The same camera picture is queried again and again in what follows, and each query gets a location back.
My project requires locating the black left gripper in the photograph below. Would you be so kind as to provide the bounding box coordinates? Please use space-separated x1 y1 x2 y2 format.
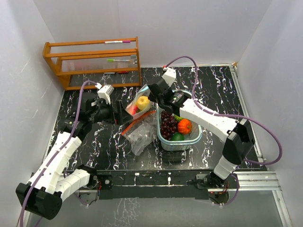
89 98 133 125

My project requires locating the red orange peach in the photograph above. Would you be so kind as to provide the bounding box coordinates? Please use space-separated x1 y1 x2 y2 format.
129 105 140 115

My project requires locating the yellow apple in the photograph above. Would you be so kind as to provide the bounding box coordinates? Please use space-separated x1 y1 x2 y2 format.
136 96 150 111

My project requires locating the blue zip top bag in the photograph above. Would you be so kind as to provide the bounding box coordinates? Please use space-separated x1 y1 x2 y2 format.
125 85 154 122

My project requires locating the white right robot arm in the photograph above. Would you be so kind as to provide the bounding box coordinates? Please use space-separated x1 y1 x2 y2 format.
147 77 255 188

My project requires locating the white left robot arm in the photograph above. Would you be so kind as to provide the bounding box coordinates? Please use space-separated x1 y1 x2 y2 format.
16 92 133 220

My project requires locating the orange zip plastic bag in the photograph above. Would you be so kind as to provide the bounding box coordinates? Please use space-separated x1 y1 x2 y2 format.
122 111 157 156

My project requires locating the purple grapes bunch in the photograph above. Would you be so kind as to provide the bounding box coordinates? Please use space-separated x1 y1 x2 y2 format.
160 111 178 140

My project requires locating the orange pumpkin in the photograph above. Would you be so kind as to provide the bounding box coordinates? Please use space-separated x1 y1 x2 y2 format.
178 119 192 135

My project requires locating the green lime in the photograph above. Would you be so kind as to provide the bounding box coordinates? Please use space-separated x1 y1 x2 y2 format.
170 132 185 141

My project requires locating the wooden shelf rack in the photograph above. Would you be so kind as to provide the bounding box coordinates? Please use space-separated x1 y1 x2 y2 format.
42 37 142 91

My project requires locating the green white marker pen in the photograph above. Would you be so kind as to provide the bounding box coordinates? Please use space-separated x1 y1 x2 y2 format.
107 59 131 62

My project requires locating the white plastic basket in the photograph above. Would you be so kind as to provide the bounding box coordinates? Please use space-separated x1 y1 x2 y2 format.
155 104 202 151

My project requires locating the pink white marker pen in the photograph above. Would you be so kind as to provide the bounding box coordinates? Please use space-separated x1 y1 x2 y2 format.
104 40 131 44

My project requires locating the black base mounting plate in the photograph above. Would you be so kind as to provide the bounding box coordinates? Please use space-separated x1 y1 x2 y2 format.
97 170 236 200

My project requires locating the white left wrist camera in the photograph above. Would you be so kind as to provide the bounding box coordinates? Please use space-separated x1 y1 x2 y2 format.
95 83 114 105

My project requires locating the aluminium frame rail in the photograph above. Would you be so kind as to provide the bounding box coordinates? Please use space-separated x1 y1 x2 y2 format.
230 62 293 227

